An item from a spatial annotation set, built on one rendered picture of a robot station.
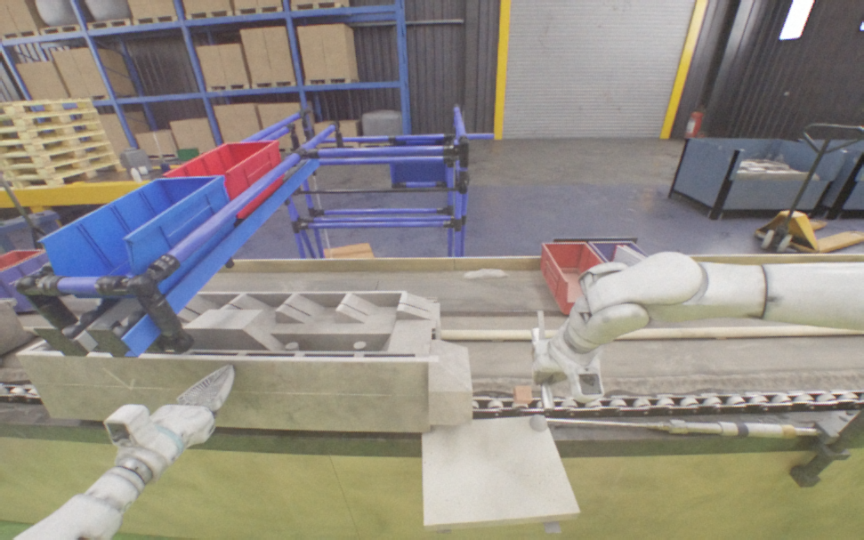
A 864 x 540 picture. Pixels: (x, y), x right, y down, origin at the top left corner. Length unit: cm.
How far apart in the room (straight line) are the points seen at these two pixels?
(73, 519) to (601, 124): 1191
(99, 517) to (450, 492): 54
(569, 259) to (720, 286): 110
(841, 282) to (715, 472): 82
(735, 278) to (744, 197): 494
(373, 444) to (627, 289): 67
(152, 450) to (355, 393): 35
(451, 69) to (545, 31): 272
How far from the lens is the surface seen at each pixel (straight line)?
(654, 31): 1233
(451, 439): 82
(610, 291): 46
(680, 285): 45
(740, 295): 47
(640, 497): 124
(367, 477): 103
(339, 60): 972
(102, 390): 111
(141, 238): 70
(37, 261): 236
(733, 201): 534
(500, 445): 83
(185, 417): 71
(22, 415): 146
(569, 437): 91
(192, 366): 89
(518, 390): 77
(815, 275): 49
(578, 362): 58
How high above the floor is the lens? 150
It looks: 30 degrees down
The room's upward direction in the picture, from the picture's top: 2 degrees counter-clockwise
